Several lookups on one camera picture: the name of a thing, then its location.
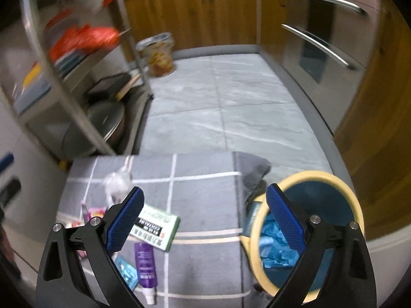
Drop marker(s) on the purple tube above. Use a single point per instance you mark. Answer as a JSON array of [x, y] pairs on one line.
[[146, 263]]

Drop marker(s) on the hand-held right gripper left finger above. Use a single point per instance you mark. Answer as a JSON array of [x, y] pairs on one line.
[[125, 221]]

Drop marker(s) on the grey grid mat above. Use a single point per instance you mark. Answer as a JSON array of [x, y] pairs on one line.
[[205, 199]]

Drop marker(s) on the green white paper box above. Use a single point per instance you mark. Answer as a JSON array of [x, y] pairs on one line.
[[160, 227]]

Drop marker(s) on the dark grey cloth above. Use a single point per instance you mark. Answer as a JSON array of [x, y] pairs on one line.
[[252, 170]]

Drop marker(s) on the small yellow floor item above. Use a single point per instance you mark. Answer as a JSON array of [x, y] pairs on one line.
[[62, 165]]

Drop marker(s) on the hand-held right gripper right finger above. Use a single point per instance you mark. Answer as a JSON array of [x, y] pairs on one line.
[[285, 221]]

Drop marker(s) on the clear plastic bag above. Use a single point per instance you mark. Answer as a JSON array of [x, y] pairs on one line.
[[117, 183]]

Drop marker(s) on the blue tray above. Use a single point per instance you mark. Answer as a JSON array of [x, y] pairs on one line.
[[35, 94]]

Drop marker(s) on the stainless steel oven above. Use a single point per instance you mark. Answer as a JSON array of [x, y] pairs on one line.
[[308, 54]]

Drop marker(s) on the wooden base cabinets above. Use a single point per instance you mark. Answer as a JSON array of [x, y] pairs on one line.
[[192, 16]]

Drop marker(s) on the pink packet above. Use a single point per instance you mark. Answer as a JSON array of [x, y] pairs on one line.
[[96, 215]]

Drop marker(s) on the narrow wooden cabinet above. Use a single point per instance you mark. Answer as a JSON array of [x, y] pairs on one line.
[[271, 25]]

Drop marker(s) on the blue bin with yellow rim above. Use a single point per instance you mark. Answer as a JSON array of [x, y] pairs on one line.
[[321, 195]]

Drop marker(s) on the light blue sachet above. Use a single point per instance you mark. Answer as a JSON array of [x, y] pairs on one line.
[[126, 272]]

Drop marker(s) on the blue plastic bag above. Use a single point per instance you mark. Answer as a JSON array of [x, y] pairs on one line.
[[276, 253]]

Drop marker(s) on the black pan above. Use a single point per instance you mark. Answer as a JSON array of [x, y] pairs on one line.
[[107, 85]]

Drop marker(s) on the yellow corn cob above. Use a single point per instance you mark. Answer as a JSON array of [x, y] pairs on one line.
[[32, 75]]

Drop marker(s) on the stainless steel shelf rack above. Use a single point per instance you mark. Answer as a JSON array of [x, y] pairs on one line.
[[77, 112]]

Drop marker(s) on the yellow patterned wastebasket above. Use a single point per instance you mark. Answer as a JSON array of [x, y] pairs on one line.
[[159, 57]]

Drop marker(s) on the large wooden cabinet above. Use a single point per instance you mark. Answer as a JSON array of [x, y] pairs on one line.
[[385, 118]]

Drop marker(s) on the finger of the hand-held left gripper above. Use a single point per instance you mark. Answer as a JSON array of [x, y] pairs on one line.
[[9, 192], [6, 163]]

